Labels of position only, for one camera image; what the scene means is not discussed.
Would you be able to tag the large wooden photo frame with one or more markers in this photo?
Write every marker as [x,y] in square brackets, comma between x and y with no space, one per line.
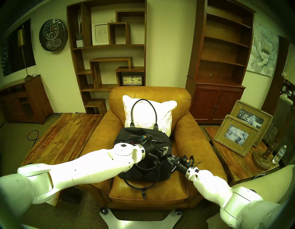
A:
[265,115]

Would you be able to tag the rustic wooden side table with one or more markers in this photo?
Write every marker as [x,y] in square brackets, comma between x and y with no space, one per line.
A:
[235,164]

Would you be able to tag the reddish wooden hutch bookcase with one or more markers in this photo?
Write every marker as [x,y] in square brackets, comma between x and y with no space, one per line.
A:
[214,103]

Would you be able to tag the turned wooden table lamp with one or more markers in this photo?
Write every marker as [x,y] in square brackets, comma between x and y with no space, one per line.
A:
[262,159]

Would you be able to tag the round black wall clock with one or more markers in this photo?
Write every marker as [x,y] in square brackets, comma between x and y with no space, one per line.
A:
[53,35]

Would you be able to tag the dark zebra wall art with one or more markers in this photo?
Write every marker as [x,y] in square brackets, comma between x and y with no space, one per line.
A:
[13,53]

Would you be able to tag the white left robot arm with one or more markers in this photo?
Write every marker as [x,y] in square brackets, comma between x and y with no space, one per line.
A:
[92,166]

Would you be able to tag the white patterned cushion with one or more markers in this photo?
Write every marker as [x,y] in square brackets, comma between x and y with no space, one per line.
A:
[166,115]

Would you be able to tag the small wooden photo frame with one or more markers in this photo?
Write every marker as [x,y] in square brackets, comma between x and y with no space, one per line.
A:
[237,135]

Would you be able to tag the clear plastic water bottle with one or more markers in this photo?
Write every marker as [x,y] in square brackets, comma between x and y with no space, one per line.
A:
[278,155]

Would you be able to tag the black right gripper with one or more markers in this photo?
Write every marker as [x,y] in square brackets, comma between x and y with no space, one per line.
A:
[182,165]

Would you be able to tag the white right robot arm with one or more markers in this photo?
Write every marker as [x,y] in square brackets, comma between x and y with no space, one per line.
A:
[214,187]

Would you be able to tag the slim brass lamp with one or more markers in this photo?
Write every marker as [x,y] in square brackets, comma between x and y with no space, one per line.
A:
[28,77]

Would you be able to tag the open wooden shelf unit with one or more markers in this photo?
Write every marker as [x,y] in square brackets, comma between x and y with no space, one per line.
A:
[108,46]

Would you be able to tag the small potted plant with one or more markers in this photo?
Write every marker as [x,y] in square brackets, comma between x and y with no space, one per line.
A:
[80,43]

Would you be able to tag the rustic wooden coffee table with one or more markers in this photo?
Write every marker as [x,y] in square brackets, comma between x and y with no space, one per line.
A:
[62,138]

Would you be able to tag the black caster wheel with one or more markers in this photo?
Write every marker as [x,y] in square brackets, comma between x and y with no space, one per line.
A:
[178,211]
[103,210]

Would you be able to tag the white flower painting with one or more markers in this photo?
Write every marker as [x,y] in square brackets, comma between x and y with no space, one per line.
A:
[262,50]

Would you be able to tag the dark wooden media cabinet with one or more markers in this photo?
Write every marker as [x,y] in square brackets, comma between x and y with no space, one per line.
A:
[36,99]

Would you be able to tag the rectangular table clock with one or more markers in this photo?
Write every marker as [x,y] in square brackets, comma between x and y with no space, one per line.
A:
[132,80]

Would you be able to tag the tan leather armchair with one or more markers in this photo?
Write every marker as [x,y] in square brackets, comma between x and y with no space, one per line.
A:
[147,191]

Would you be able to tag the white framed certificate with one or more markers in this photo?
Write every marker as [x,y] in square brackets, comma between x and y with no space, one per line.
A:
[100,33]

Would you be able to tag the grey upholstered armchair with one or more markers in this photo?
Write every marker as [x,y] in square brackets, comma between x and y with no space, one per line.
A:
[280,110]

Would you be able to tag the black zipper handbag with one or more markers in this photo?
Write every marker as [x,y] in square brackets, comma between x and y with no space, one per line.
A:
[161,173]

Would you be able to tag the beige fabric sofa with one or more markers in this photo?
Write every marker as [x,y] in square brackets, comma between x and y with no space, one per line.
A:
[274,182]

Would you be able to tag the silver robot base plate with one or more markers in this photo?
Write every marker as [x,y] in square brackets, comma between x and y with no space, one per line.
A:
[138,225]

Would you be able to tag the dark bookcase with small clocks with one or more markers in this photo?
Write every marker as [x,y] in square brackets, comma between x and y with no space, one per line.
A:
[288,88]

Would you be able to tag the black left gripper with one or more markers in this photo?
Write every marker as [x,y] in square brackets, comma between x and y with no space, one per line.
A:
[151,148]

